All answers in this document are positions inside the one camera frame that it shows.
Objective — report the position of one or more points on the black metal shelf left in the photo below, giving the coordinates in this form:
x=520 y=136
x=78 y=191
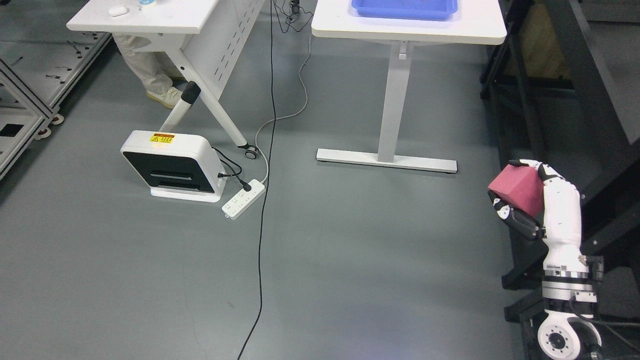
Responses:
x=564 y=86

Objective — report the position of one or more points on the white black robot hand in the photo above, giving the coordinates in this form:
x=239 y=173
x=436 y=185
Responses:
x=558 y=225

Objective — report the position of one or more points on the white power strip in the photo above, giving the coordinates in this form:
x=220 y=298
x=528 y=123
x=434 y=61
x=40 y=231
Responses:
x=243 y=199

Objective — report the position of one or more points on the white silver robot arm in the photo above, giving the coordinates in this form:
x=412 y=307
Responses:
x=570 y=303

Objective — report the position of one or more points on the aluminium frame rack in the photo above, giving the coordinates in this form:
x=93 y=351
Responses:
x=36 y=76

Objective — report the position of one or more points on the person legs beige trousers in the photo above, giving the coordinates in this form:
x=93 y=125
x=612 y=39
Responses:
x=155 y=70

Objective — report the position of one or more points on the white table with leg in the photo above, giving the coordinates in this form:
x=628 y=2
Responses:
x=475 y=22

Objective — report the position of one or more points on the pink foam block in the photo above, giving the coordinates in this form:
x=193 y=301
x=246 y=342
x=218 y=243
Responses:
x=521 y=187

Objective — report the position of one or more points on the blue plastic tray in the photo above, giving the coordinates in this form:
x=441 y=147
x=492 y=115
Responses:
x=424 y=10

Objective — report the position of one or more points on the white folding desk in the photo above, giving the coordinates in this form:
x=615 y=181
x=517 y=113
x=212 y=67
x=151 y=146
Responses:
x=203 y=39

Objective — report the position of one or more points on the white black floor device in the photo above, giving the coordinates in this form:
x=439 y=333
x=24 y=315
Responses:
x=177 y=165

